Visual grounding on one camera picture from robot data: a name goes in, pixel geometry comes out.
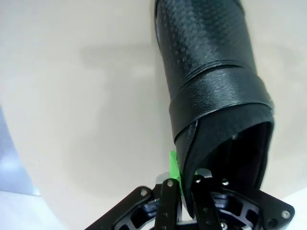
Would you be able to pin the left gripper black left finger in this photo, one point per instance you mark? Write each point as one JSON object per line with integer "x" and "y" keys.
{"x": 168, "y": 203}

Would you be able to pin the black leather buckle shoe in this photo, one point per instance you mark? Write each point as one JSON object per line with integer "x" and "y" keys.
{"x": 204, "y": 60}

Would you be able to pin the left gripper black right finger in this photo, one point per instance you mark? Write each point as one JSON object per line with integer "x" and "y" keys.
{"x": 206, "y": 203}

